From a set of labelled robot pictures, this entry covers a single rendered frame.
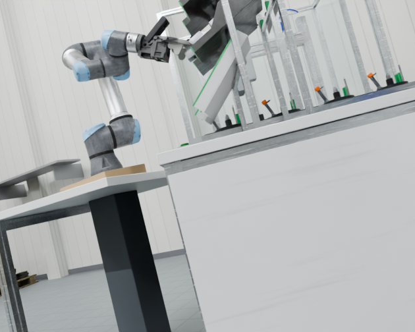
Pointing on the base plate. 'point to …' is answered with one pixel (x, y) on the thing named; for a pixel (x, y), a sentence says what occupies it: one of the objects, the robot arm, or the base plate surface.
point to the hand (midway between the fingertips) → (191, 45)
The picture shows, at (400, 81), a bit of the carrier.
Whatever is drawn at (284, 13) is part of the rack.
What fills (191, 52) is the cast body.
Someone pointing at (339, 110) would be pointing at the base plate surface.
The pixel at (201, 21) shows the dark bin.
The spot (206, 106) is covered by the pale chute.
